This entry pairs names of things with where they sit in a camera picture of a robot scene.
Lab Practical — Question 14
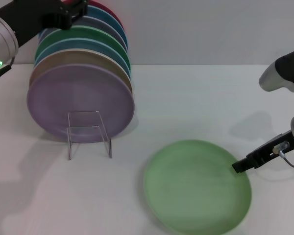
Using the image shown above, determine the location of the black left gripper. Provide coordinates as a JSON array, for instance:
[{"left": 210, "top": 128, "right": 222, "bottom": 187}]
[{"left": 0, "top": 0, "right": 89, "bottom": 48}]

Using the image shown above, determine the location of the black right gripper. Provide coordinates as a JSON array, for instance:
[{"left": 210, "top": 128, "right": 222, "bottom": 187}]
[{"left": 232, "top": 129, "right": 294, "bottom": 174}]

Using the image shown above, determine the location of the light green plate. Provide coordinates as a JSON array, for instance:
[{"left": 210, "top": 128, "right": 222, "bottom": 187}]
[{"left": 143, "top": 139, "right": 252, "bottom": 235}]

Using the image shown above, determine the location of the dark green plate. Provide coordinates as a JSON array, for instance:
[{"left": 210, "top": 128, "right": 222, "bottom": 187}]
[{"left": 34, "top": 26, "right": 130, "bottom": 64}]

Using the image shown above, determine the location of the grey purple plate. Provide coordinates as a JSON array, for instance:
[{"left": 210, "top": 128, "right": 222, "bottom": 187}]
[{"left": 39, "top": 16, "right": 128, "bottom": 49}]

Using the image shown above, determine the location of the teal plate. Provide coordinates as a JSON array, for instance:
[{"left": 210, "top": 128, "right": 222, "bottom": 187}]
[{"left": 34, "top": 37, "right": 132, "bottom": 74}]

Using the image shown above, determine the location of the blue plate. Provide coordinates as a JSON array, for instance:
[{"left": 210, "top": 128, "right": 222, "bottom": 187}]
[{"left": 38, "top": 6, "right": 126, "bottom": 41}]

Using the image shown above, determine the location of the red plate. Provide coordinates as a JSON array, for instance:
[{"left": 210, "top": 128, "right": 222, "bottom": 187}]
[{"left": 63, "top": 0, "right": 124, "bottom": 30}]

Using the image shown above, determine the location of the tan plate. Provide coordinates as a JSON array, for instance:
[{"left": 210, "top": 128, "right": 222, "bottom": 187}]
[{"left": 29, "top": 48, "right": 133, "bottom": 95}]

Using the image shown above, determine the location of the lilac plate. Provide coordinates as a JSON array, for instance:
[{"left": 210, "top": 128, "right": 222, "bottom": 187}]
[{"left": 26, "top": 64, "right": 135, "bottom": 144}]

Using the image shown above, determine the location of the left arm wrist cable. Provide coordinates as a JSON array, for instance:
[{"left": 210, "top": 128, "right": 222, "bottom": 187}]
[{"left": 0, "top": 56, "right": 15, "bottom": 83}]

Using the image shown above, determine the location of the clear wire plate rack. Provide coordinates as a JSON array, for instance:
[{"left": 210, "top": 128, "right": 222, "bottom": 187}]
[{"left": 66, "top": 110, "right": 113, "bottom": 161}]

